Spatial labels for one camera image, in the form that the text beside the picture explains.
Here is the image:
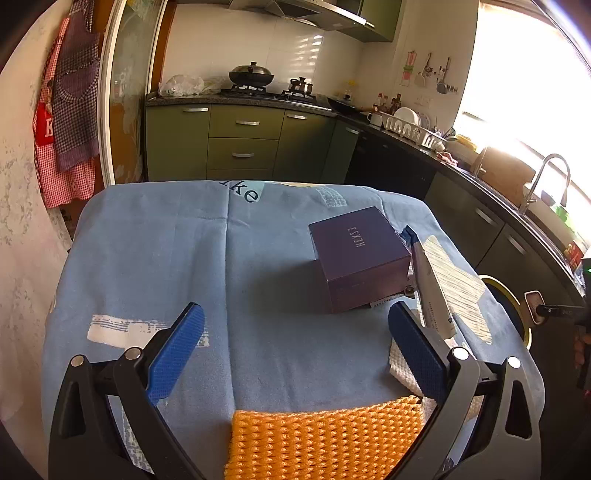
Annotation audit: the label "white blue tube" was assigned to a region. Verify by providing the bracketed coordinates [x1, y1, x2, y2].
[401, 226, 456, 340]

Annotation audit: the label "orange foam net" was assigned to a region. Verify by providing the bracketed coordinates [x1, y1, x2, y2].
[224, 395, 425, 479]

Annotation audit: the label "purple cardboard box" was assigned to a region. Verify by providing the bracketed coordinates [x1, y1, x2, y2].
[308, 206, 412, 313]

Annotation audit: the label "yellow rim trash bin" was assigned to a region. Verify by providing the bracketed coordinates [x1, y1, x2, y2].
[479, 274, 533, 350]

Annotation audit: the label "blue star tablecloth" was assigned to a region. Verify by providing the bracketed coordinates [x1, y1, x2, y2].
[40, 178, 547, 480]

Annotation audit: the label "chrome sink faucet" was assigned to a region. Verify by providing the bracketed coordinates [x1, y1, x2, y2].
[517, 152, 573, 216]

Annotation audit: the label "wooden cutting board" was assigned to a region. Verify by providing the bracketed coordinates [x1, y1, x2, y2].
[478, 147, 536, 207]

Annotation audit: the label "green lower cabinets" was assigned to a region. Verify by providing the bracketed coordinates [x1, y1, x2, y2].
[145, 104, 360, 183]

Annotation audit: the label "green cabinets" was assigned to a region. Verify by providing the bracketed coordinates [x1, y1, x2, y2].
[355, 0, 402, 42]
[145, 104, 360, 183]

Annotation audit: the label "white dish rack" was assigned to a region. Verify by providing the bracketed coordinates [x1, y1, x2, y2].
[383, 115, 446, 152]

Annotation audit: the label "red purple checkered apron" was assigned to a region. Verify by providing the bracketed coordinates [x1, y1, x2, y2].
[32, 1, 101, 209]

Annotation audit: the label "plastic bag on counter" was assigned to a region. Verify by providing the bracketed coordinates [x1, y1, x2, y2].
[158, 74, 224, 98]

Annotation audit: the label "gas stove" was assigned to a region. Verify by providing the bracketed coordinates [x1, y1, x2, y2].
[219, 86, 329, 106]

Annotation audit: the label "black wok with lid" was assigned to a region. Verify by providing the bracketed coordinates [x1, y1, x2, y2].
[228, 62, 274, 89]

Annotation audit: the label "small steel pot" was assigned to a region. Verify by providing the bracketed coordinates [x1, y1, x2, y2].
[287, 77, 314, 97]

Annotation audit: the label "glass sliding door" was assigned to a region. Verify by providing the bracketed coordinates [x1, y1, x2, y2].
[97, 0, 167, 188]

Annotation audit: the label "green upper cabinets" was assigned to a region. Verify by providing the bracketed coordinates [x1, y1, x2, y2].
[355, 0, 402, 42]

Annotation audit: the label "steel range hood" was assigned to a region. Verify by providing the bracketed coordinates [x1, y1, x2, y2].
[228, 0, 367, 31]

